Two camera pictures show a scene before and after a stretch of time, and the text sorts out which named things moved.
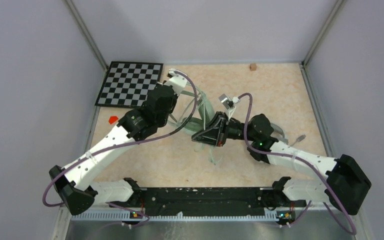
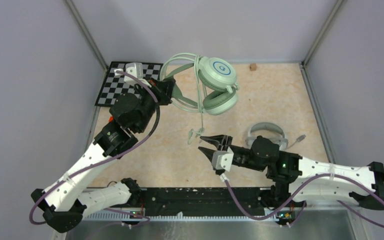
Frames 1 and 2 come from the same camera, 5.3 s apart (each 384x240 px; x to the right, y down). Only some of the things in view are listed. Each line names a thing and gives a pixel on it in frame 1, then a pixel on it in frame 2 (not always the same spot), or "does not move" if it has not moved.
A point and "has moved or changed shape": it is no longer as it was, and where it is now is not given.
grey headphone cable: [298, 139] does not move
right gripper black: [214, 137] to [220, 140]
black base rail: [212, 201] does not move
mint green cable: [211, 154] has moved or changed shape
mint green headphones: [194, 124] to [217, 82]
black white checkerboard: [127, 84] does not move
